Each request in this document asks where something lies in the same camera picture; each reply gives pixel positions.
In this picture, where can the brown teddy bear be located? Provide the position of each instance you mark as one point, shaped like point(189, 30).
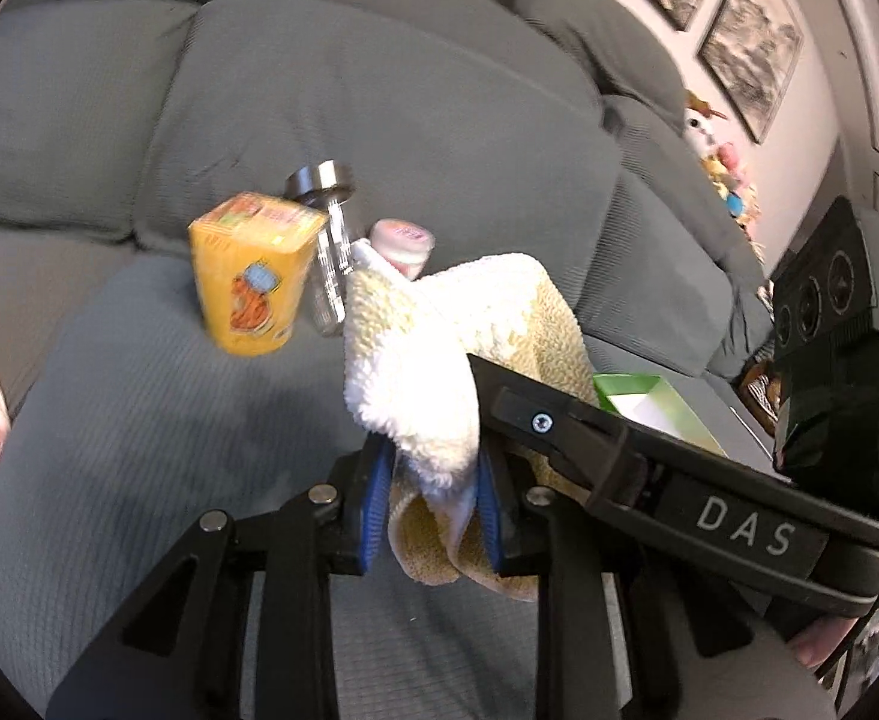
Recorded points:
point(758, 397)

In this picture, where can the glass bottle with metal cap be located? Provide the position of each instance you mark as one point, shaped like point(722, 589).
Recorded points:
point(319, 180)

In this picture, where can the yellow drink carton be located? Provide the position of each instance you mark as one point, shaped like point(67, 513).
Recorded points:
point(252, 292)

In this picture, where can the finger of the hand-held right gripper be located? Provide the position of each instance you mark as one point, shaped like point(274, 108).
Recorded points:
point(544, 424)

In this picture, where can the green cardboard box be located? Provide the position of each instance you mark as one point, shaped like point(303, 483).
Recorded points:
point(657, 405)

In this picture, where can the pink bottle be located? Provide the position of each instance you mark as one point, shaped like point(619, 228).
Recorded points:
point(402, 240)

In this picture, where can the yellow and white towel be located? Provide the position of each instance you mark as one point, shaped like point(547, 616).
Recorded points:
point(439, 345)

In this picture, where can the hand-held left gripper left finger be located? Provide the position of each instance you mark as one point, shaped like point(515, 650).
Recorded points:
point(375, 495)

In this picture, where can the pile of colourful plush toys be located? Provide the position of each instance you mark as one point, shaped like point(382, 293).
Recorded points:
point(732, 195)

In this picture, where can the white plush toy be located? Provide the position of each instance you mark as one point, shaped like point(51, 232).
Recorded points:
point(703, 127)

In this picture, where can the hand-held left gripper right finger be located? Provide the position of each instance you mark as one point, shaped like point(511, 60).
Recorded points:
point(488, 502)

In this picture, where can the grey sofa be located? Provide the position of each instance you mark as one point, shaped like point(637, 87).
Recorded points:
point(147, 427)

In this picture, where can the person's right hand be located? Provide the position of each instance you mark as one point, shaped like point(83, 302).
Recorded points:
point(822, 641)

